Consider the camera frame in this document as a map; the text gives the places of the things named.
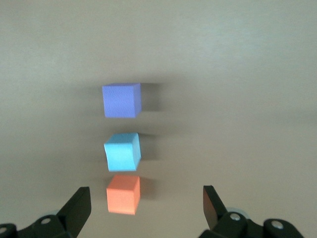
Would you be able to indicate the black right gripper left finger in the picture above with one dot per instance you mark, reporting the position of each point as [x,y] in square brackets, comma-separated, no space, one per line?
[76,213]

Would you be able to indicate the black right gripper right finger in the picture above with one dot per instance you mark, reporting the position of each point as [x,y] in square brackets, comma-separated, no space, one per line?
[213,213]

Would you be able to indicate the light blue foam block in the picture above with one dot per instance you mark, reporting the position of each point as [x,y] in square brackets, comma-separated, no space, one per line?
[120,155]

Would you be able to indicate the orange foam block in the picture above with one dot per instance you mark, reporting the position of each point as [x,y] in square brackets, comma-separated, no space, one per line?
[121,198]

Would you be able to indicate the purple foam block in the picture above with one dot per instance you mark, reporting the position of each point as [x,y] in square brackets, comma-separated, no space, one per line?
[119,101]

